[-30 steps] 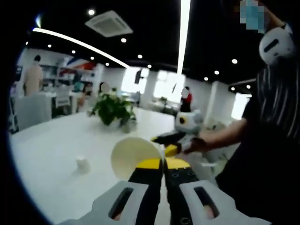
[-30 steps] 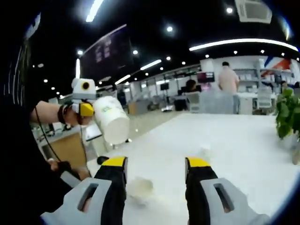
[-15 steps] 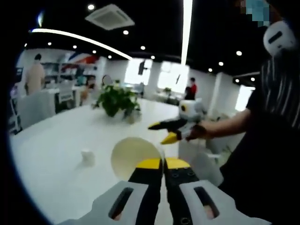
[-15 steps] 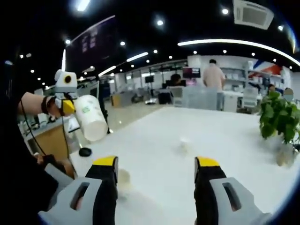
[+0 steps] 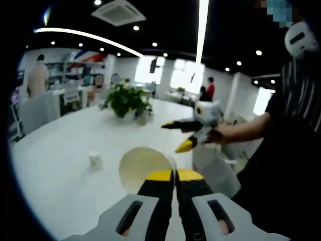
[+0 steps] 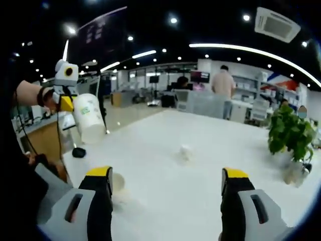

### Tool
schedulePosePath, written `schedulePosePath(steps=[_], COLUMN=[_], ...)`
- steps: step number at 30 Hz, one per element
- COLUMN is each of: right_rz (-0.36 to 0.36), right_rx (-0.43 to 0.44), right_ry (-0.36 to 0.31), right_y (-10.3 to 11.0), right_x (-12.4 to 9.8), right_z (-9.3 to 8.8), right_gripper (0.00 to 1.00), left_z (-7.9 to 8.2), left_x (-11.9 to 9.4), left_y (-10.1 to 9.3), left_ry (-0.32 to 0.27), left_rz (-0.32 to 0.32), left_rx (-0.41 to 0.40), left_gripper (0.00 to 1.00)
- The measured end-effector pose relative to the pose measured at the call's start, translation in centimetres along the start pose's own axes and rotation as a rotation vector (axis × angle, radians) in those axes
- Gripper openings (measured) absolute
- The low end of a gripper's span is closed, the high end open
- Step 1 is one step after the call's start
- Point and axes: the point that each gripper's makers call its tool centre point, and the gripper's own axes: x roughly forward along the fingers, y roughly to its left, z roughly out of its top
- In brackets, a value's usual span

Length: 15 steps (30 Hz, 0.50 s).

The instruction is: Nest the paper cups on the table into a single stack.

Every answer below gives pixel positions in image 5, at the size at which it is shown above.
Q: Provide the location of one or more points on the person's own body dark clothing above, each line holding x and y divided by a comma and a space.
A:
288, 163

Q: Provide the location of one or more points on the white table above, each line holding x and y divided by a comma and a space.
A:
62, 163

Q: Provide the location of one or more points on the white paper cup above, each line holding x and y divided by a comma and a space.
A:
95, 160
138, 168

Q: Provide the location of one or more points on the small beige pot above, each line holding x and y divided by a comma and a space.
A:
141, 120

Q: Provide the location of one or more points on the white mesh chair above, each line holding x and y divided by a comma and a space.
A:
71, 95

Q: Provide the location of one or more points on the long straight ceiling light strip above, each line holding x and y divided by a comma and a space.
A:
202, 30

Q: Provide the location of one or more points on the curved ceiling light strip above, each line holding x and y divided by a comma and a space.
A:
87, 36

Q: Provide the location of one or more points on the ceiling air conditioner vent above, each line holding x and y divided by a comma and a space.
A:
118, 12

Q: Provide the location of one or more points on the red blue wall banner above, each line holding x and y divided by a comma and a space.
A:
87, 57

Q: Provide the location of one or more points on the person's right hand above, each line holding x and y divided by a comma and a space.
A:
223, 134

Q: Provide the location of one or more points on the green potted plant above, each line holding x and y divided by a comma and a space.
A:
128, 100

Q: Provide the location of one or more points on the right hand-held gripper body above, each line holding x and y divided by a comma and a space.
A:
209, 113

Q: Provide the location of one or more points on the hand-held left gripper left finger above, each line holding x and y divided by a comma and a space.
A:
158, 198

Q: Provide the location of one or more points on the group of round ceiling spotlights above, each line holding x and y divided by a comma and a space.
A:
136, 27

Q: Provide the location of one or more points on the white chest-worn device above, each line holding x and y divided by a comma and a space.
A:
301, 40

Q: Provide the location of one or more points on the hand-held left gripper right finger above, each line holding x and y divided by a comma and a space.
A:
190, 200

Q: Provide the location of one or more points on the black light on tripod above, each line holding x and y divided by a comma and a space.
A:
153, 65

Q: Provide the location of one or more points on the white storage shelves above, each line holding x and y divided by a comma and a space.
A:
57, 72

